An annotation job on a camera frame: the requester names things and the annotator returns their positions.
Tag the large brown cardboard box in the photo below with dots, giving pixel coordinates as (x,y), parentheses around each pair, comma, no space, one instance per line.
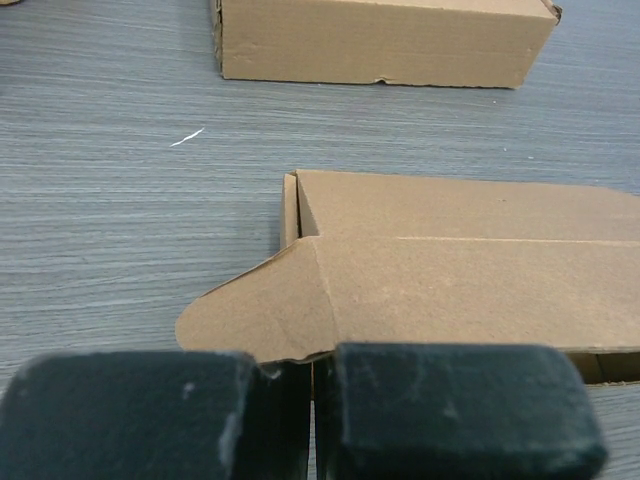
(468,44)

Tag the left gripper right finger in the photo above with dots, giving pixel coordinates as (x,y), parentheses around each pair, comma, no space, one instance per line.
(454,411)

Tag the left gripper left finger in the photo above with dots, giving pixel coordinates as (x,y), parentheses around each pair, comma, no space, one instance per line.
(156,415)

